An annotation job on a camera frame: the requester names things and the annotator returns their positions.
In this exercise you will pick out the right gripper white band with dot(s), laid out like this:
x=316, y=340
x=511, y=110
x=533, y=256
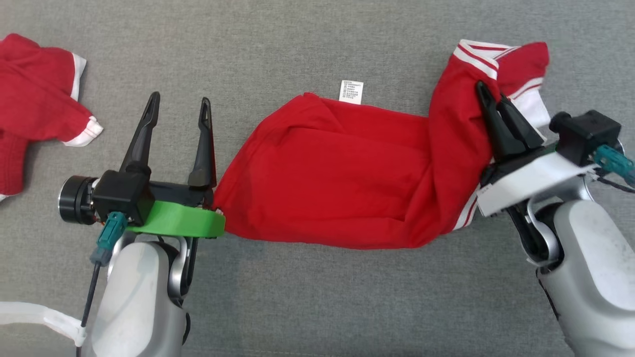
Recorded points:
x=531, y=181

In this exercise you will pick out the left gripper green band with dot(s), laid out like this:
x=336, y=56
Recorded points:
x=178, y=220

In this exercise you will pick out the red basketball shorts white trim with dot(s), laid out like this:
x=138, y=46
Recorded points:
x=34, y=94

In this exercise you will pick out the red basketball jersey white trim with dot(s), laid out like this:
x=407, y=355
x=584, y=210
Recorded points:
x=347, y=188

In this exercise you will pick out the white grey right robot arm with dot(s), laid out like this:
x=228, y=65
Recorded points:
x=595, y=277

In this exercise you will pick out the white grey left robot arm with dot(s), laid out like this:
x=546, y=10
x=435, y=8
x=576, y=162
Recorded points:
x=134, y=297

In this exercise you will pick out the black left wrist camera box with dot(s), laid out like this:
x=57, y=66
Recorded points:
x=121, y=196

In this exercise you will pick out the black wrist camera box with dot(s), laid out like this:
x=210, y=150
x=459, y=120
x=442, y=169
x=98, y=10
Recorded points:
x=121, y=196
x=588, y=134

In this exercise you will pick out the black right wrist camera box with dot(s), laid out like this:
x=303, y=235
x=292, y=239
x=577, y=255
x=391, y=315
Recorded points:
x=588, y=134

